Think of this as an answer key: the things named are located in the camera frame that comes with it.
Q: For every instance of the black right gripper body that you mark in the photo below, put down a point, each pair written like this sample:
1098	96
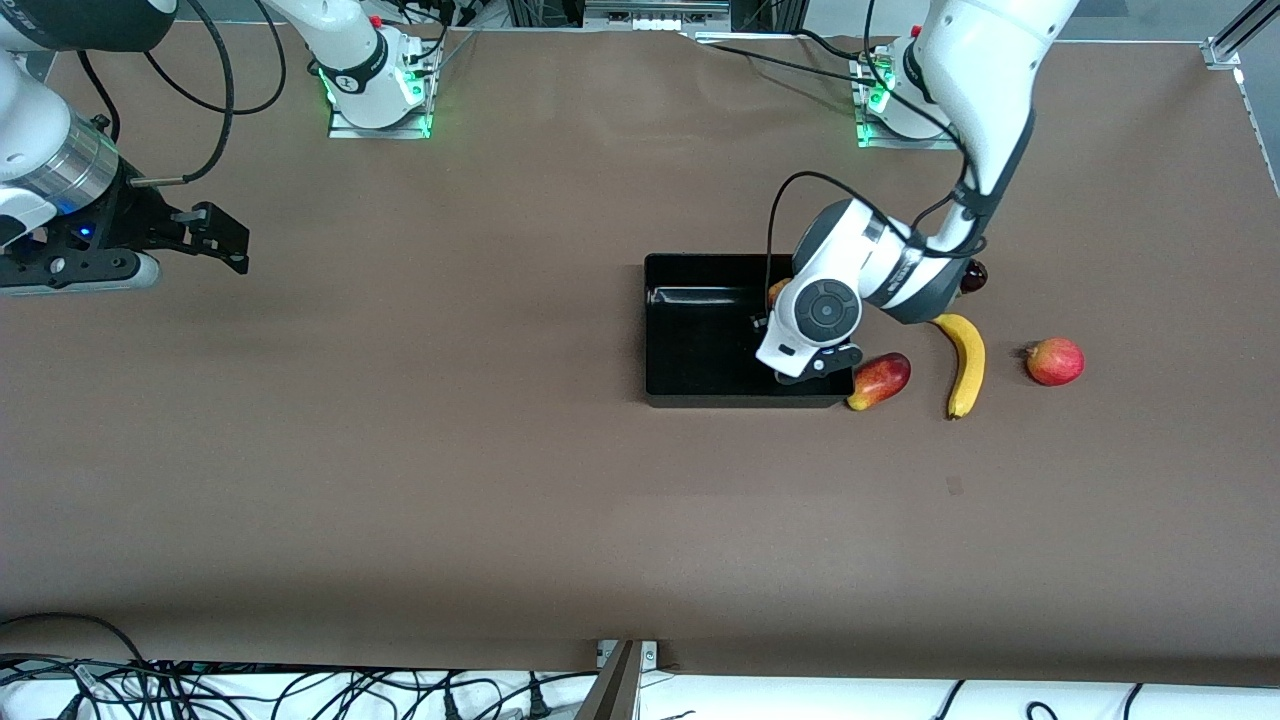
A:
128	218

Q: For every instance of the small red apple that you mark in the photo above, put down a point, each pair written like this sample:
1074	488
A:
777	293

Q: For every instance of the black plastic box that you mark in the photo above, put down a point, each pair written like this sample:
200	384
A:
700	350

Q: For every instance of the yellow banana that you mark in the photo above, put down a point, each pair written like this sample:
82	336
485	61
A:
968	365

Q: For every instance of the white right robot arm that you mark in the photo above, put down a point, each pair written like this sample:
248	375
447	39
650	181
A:
350	50

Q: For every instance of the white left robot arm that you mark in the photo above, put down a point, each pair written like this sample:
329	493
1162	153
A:
980	80

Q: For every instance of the red apple far right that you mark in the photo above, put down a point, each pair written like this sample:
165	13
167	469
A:
1055	362

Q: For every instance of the red yellow mango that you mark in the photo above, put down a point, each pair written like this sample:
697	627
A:
880	381

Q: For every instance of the dark purple mangosteen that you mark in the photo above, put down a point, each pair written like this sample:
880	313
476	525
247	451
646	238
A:
976	276

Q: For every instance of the aluminium corner profile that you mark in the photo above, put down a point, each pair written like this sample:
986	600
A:
1225	50

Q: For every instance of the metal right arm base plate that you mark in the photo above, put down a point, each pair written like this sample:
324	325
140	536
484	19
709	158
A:
400	132

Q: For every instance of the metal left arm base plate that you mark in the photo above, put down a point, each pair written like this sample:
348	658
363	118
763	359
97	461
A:
870	141

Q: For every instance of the silver metal rail unit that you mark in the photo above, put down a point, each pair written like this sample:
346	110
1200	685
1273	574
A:
655	15

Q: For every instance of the metal table edge bracket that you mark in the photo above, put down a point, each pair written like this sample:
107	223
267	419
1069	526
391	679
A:
650	655

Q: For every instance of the grey aluminium post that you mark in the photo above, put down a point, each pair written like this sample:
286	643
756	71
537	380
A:
612	695

